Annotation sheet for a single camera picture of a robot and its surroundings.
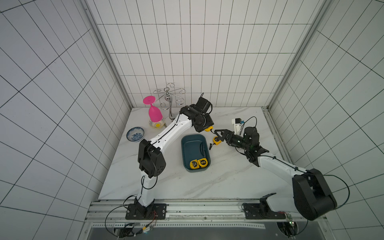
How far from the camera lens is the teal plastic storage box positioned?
2.92ft

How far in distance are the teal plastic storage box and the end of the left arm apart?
184 mm

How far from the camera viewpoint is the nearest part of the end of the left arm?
1.98 ft
